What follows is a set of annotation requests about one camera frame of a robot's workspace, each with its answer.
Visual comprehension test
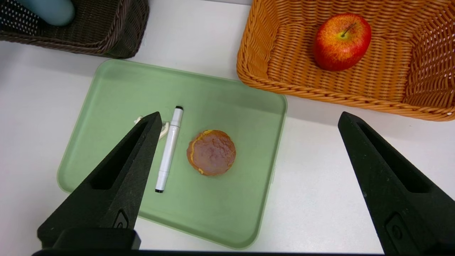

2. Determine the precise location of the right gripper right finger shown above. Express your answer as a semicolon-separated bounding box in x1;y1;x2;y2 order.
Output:
338;111;455;255

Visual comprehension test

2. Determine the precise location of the dark brown wicker basket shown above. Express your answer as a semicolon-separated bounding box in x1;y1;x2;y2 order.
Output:
0;0;150;59

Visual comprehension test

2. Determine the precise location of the red yellow apple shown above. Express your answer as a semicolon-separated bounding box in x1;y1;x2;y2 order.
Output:
313;13;372;71

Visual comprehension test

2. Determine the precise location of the blue-grey plastic cup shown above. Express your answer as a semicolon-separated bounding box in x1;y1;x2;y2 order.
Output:
16;0;76;27

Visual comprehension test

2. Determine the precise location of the white marker pen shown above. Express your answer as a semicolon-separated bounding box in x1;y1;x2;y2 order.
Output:
155;106;184;193

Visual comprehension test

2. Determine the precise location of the white peeler with grey handle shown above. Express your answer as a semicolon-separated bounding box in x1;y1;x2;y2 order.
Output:
134;116;169;140

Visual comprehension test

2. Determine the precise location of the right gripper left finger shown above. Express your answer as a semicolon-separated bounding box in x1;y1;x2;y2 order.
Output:
37;111;163;249

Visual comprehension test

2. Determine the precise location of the light green plastic tray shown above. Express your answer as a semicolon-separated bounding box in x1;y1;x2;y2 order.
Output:
57;59;288;250

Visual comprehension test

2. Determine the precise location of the orange wicker basket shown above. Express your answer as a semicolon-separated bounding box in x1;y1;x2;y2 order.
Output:
236;0;455;122

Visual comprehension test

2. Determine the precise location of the pink cream-filled bun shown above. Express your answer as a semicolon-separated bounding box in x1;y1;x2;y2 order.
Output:
187;129;236;176

